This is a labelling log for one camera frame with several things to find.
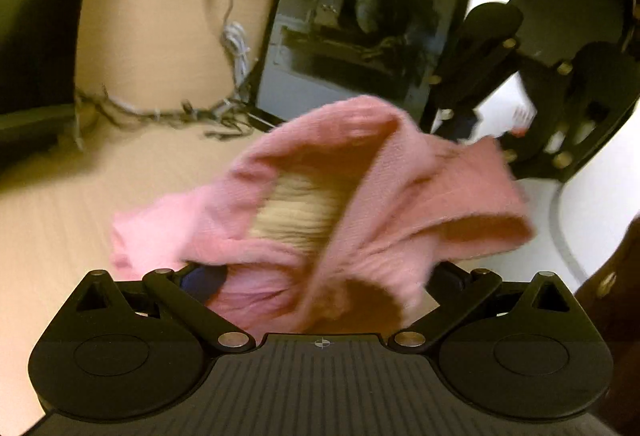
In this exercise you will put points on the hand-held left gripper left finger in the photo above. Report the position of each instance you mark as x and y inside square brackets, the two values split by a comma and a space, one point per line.
[200, 283]

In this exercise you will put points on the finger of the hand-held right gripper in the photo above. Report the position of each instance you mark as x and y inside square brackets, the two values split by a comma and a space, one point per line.
[455, 86]
[537, 116]

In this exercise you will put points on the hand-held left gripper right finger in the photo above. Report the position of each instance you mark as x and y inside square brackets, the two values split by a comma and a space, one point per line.
[465, 291]

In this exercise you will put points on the pink knit sweater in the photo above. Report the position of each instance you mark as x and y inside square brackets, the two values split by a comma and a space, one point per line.
[400, 196]

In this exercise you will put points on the flat black monitor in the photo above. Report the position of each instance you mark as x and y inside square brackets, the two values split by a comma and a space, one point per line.
[360, 16]

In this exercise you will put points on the curved black monitor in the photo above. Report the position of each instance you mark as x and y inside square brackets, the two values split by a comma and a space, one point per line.
[35, 41]

